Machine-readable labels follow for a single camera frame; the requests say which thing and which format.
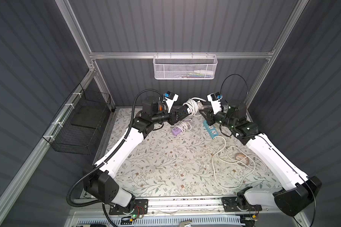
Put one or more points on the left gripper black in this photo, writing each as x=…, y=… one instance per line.
x=173, y=117

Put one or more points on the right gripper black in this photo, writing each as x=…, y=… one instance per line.
x=211, y=116

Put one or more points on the teal power strip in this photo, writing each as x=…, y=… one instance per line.
x=210, y=129

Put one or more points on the black power strip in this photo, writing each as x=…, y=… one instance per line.
x=183, y=112

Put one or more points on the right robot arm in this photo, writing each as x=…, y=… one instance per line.
x=297, y=190

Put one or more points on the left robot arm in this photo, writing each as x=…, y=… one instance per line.
x=100, y=183

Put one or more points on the purple power strip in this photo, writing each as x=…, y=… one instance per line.
x=176, y=131

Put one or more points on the clear tape roll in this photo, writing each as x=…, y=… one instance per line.
x=242, y=159

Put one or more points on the black pad in black basket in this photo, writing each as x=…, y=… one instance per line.
x=87, y=117

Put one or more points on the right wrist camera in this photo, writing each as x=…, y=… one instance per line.
x=215, y=100

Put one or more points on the white wire wall basket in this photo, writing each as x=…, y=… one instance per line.
x=166, y=67

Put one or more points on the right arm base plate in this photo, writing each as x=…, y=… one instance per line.
x=234, y=204

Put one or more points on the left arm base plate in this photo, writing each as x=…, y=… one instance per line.
x=135, y=207

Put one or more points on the black wire wall basket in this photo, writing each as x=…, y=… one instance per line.
x=80, y=128

